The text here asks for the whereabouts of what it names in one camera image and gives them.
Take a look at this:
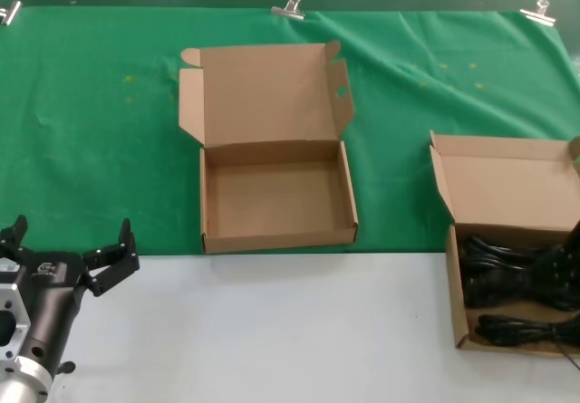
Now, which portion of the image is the open cardboard box with cables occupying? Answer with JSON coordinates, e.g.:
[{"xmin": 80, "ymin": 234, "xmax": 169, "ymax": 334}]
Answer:
[{"xmin": 429, "ymin": 130, "xmax": 580, "ymax": 358}]

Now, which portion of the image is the silver camera mount bracket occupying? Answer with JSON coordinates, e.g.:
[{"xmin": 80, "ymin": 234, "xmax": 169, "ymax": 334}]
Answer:
[{"xmin": 0, "ymin": 257, "xmax": 34, "ymax": 363}]

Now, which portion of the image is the empty open cardboard box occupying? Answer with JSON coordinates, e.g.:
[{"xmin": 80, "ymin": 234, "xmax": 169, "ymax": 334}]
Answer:
[{"xmin": 178, "ymin": 39, "xmax": 360, "ymax": 254}]

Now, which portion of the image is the metal binder clip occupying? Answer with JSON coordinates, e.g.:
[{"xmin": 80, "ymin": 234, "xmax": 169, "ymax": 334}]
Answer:
[
  {"xmin": 270, "ymin": 0, "xmax": 307, "ymax": 23},
  {"xmin": 519, "ymin": 0, "xmax": 557, "ymax": 27},
  {"xmin": 0, "ymin": 0, "xmax": 23, "ymax": 27}
]

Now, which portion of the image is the black cable bundle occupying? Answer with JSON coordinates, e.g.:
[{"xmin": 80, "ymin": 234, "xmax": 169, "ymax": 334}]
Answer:
[
  {"xmin": 457, "ymin": 234, "xmax": 580, "ymax": 316},
  {"xmin": 473, "ymin": 313, "xmax": 580, "ymax": 372}
]

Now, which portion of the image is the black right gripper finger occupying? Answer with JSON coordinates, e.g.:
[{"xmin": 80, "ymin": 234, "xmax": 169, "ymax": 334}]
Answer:
[{"xmin": 534, "ymin": 220, "xmax": 580, "ymax": 296}]

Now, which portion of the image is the green table cloth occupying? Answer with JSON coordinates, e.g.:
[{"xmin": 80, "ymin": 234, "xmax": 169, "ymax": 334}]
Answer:
[{"xmin": 0, "ymin": 5, "xmax": 580, "ymax": 257}]

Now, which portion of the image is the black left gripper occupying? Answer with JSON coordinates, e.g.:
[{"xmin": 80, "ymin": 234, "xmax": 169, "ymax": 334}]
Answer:
[{"xmin": 0, "ymin": 215, "xmax": 140, "ymax": 370}]

